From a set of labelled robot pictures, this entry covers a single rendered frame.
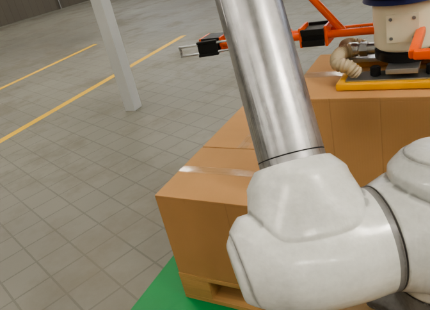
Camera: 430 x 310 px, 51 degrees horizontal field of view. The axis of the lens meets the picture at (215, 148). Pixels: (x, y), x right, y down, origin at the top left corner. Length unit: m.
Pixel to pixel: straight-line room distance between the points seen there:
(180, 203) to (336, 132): 0.70
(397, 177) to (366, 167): 0.69
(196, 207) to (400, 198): 1.14
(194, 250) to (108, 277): 0.66
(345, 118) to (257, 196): 0.70
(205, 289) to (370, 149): 1.01
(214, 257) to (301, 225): 1.25
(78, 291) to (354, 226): 1.91
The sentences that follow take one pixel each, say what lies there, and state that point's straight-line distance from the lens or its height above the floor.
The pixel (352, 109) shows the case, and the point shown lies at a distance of 1.27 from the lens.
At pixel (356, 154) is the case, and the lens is 1.33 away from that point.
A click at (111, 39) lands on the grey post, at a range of 4.28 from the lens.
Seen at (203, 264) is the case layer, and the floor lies 0.22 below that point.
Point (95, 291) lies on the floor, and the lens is 2.34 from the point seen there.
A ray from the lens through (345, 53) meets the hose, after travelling 1.38.
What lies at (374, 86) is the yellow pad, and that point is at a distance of 1.28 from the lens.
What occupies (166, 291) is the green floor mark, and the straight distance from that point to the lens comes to 2.16.
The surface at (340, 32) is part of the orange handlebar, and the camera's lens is 1.37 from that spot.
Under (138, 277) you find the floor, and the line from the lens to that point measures 2.30.
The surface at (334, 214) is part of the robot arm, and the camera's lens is 0.60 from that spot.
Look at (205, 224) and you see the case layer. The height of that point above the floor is 0.43.
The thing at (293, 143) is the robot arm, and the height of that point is 1.14.
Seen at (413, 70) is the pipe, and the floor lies 0.99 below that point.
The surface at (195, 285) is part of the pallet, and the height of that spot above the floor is 0.08.
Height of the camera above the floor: 1.42
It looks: 26 degrees down
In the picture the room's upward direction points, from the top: 13 degrees counter-clockwise
